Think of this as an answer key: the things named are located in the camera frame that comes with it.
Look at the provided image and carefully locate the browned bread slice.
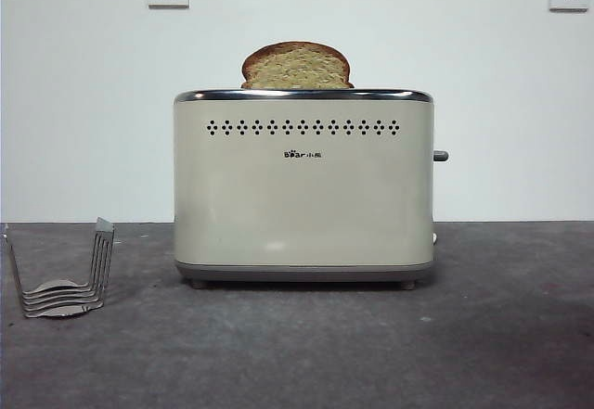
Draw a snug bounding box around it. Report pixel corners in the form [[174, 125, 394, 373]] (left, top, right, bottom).
[[239, 41, 355, 90]]

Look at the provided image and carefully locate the cream two-slot toaster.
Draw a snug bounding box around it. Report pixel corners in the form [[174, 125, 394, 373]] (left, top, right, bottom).
[[174, 87, 436, 289]]

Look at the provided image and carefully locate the steel wire toast rack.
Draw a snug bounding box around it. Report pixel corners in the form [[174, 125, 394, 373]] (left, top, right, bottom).
[[2, 216, 116, 320]]

